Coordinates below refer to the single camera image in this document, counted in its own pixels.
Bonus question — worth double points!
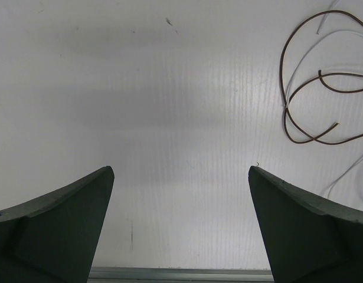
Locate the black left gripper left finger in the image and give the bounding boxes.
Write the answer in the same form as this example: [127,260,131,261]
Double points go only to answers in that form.
[0,166,114,282]

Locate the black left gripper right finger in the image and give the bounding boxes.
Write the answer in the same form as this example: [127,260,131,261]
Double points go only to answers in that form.
[248,166,363,282]

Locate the aluminium mounting rail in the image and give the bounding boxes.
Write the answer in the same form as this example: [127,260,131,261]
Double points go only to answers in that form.
[88,267,274,282]

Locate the thin brown wire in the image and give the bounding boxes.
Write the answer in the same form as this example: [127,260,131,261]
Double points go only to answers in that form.
[280,10,363,146]

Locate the thin white wire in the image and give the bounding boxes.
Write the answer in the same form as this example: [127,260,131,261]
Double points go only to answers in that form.
[280,0,363,204]

